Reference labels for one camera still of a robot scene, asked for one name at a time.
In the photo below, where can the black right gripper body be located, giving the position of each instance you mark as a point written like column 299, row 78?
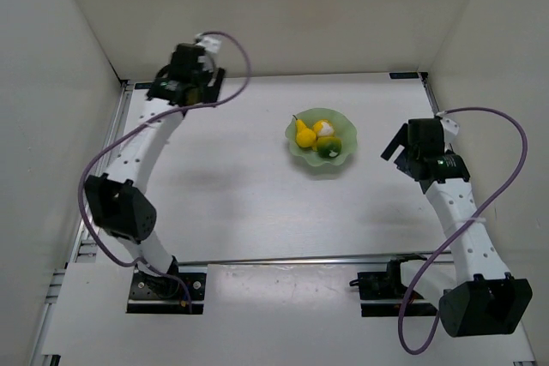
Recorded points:
column 403, row 156

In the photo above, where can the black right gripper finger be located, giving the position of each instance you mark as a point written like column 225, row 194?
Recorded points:
column 399, row 140
column 402, row 162

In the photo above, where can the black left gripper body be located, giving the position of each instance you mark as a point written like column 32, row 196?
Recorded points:
column 212, row 84

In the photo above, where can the green yellow fake mango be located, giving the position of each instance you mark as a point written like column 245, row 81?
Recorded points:
column 328, row 147

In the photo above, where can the peeled fake lemon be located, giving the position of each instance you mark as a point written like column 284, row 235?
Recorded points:
column 323, row 128

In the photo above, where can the yellow fake pear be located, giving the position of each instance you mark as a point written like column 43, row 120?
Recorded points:
column 305, row 137

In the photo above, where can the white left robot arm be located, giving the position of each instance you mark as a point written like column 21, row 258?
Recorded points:
column 115, row 201

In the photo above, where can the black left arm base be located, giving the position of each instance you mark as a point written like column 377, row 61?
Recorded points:
column 150, row 295

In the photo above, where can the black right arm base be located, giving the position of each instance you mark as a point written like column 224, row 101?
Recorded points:
column 381, row 291

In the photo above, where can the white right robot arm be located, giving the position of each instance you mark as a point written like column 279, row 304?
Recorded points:
column 482, row 297

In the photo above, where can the green scalloped fruit bowl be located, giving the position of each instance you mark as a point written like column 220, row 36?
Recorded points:
column 344, row 129

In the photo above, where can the blue label right corner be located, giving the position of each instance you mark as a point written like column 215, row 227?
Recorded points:
column 403, row 75

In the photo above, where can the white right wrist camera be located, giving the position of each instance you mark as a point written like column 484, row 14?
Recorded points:
column 450, row 128

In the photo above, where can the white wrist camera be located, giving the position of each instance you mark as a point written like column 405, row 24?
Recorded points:
column 211, row 45
column 450, row 128

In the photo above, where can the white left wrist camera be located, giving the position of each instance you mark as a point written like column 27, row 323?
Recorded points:
column 211, row 45

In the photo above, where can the aluminium frame rail left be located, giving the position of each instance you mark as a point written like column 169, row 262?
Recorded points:
column 90, row 204

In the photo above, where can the aluminium frame rail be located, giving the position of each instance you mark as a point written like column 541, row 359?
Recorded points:
column 518, row 218
column 90, row 204

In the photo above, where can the aluminium frame rail right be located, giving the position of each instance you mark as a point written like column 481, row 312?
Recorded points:
column 518, row 218

